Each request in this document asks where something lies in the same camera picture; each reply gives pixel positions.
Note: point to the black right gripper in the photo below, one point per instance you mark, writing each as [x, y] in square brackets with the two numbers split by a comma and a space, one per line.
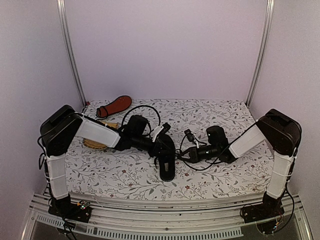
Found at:
[194, 155]

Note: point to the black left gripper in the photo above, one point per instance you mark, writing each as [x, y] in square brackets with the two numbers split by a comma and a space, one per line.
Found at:
[156, 151]

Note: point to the black shoe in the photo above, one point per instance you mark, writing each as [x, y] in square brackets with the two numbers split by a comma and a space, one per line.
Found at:
[169, 145]

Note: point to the black shoelace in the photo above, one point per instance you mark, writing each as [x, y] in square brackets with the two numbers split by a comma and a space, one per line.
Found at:
[177, 152]

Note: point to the red-soled shoe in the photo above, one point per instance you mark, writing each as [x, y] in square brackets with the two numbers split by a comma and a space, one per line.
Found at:
[120, 104]

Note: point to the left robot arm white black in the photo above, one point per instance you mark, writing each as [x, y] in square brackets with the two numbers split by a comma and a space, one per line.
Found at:
[58, 131]

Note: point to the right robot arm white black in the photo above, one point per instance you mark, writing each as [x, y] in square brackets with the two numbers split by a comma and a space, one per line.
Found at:
[283, 133]

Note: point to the floral tablecloth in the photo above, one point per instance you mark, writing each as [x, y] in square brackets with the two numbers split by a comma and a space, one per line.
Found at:
[132, 173]

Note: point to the woven bamboo tray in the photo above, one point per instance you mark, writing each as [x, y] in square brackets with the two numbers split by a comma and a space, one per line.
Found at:
[96, 145]

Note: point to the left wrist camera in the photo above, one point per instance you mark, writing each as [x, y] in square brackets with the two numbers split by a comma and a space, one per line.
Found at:
[161, 129]

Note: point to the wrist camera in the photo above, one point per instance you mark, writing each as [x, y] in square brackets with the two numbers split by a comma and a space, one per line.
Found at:
[191, 137]
[161, 129]

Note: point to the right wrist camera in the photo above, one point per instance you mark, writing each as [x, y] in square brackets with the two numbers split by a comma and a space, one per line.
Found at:
[191, 137]

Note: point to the front aluminium rail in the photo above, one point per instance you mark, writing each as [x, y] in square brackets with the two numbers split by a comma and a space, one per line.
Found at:
[208, 219]

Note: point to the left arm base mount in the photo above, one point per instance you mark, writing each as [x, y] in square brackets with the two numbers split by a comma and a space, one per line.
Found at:
[70, 211]

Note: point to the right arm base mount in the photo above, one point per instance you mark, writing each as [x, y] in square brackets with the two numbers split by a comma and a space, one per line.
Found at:
[257, 212]

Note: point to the right aluminium frame post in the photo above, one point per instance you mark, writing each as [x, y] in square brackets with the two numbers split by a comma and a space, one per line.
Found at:
[261, 53]

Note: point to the aluminium frame post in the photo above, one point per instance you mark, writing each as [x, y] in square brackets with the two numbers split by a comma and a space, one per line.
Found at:
[62, 13]
[261, 53]

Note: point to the left aluminium frame post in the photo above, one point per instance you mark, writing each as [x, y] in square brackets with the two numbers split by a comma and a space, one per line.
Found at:
[62, 13]

